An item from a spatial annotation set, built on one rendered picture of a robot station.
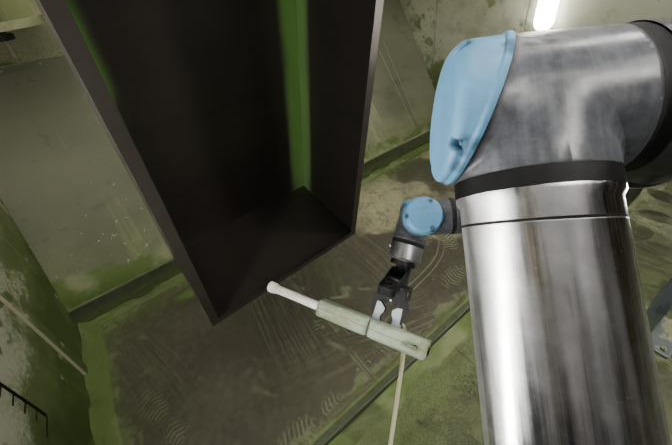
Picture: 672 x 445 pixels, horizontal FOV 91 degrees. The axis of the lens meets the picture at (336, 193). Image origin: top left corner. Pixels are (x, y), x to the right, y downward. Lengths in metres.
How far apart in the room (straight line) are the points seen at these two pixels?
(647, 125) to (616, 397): 0.17
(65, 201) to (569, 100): 1.94
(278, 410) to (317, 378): 0.17
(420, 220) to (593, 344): 0.58
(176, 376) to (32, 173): 1.11
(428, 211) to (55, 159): 1.71
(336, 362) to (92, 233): 1.28
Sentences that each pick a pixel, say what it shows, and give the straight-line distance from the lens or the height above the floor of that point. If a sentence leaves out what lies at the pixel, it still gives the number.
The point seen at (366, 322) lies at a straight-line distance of 0.92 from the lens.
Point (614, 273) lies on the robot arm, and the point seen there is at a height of 1.20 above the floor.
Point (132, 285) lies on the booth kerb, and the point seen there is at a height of 0.14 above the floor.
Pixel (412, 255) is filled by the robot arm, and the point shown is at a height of 0.70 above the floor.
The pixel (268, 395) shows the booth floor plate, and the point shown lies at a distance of 1.50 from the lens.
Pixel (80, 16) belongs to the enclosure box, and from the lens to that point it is 0.95.
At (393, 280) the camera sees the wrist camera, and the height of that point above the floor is 0.68.
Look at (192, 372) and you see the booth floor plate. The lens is 1.65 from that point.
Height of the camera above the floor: 1.37
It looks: 36 degrees down
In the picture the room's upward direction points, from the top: 7 degrees counter-clockwise
